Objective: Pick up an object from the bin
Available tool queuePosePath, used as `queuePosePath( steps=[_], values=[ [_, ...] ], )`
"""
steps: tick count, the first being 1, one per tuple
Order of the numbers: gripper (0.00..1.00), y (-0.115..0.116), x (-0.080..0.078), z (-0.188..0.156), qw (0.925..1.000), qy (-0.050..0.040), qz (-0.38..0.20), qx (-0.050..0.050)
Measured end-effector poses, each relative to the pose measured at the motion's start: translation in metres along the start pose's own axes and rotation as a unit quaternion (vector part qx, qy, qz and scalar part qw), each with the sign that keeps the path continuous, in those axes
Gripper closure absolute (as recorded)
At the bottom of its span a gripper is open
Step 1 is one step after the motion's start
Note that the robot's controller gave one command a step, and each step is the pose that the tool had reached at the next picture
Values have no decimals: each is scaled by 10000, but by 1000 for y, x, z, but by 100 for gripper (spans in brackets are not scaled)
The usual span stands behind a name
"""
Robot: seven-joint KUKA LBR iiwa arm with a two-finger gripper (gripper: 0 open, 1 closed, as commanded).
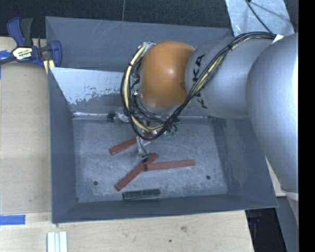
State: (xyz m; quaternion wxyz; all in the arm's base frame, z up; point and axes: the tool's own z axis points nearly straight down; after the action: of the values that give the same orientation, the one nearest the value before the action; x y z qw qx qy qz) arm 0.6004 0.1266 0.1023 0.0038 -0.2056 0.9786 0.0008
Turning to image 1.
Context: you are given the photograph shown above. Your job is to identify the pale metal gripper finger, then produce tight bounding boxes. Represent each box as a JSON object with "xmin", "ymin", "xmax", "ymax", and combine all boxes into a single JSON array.
[{"xmin": 136, "ymin": 136, "xmax": 145, "ymax": 158}]

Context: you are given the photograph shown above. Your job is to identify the red-brown flat block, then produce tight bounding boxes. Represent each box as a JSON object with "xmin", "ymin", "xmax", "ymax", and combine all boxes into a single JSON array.
[
  {"xmin": 145, "ymin": 159, "xmax": 196, "ymax": 172},
  {"xmin": 114, "ymin": 152, "xmax": 160, "ymax": 192},
  {"xmin": 109, "ymin": 136, "xmax": 139, "ymax": 156}
]

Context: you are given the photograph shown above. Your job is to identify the grey metal bin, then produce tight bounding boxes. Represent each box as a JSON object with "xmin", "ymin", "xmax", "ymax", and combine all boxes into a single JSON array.
[{"xmin": 45, "ymin": 16, "xmax": 279, "ymax": 224}]

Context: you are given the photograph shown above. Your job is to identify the dark green flat block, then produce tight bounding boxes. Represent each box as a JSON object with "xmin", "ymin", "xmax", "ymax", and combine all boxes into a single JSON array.
[{"xmin": 122, "ymin": 188, "xmax": 162, "ymax": 201}]

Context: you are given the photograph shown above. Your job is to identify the pale wood flat board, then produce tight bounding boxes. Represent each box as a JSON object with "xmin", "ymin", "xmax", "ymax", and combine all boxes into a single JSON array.
[{"xmin": 0, "ymin": 61, "xmax": 54, "ymax": 215}]

